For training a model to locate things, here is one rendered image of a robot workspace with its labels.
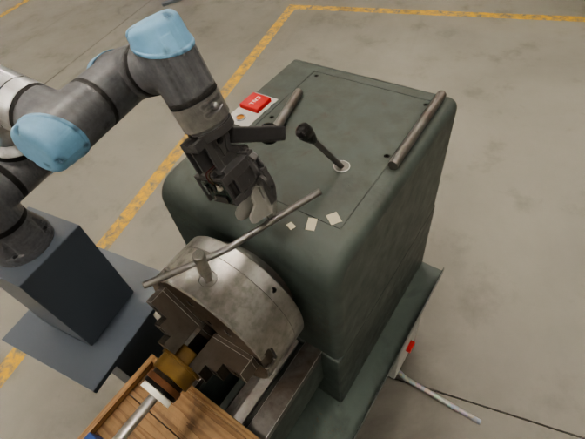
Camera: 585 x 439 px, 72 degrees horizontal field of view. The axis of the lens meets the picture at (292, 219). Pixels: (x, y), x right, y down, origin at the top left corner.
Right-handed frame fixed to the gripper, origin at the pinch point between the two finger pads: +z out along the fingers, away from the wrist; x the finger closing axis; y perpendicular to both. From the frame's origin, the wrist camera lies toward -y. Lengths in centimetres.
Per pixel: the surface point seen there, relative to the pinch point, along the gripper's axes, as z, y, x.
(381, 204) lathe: 10.3, -16.5, 11.0
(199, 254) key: -2.4, 13.7, -4.0
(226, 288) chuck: 7.3, 13.3, -4.5
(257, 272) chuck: 8.9, 7.3, -2.8
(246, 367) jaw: 20.2, 20.6, -0.7
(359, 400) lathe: 79, 0, -7
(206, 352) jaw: 18.4, 22.3, -9.6
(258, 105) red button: -4.6, -30.2, -27.5
